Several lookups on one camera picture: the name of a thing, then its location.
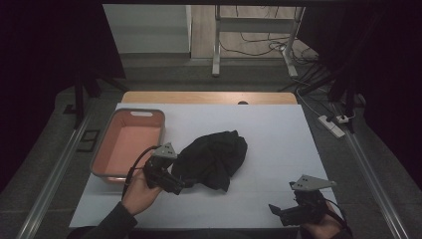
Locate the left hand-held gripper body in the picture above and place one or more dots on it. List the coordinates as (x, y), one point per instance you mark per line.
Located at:
(158, 172)

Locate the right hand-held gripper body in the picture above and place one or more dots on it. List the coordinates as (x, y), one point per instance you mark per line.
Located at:
(307, 209)

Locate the pink basket with grey rim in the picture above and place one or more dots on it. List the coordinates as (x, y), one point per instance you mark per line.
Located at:
(129, 146)

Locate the black cloth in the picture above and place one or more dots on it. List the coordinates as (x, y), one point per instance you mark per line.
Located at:
(212, 159)

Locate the person's right hand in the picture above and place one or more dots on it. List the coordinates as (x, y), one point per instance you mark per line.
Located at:
(326, 229)

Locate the person's left hand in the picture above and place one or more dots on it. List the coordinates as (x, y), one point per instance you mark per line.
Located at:
(139, 195)

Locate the white board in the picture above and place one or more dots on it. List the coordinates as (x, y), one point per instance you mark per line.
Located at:
(272, 142)

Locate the white power strip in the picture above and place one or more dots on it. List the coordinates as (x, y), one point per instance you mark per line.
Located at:
(331, 126)

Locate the white plug adapter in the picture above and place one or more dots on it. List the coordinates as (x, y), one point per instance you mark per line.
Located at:
(343, 119)

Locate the wooden table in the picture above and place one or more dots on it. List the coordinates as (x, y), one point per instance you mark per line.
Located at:
(199, 97)

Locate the black stand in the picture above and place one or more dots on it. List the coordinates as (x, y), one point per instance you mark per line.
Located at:
(348, 96)
(79, 99)

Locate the white cabinet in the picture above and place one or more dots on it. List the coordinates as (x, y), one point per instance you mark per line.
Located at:
(149, 30)

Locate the dark curtain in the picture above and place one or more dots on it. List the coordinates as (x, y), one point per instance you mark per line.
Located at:
(388, 66)
(40, 66)

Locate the grey metal floor rail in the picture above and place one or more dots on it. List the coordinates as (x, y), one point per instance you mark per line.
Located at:
(56, 176)
(375, 186)

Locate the black floor frame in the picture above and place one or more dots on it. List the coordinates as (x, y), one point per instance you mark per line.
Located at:
(89, 141)

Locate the grey metal desk frame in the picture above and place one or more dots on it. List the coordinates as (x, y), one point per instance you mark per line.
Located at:
(216, 49)

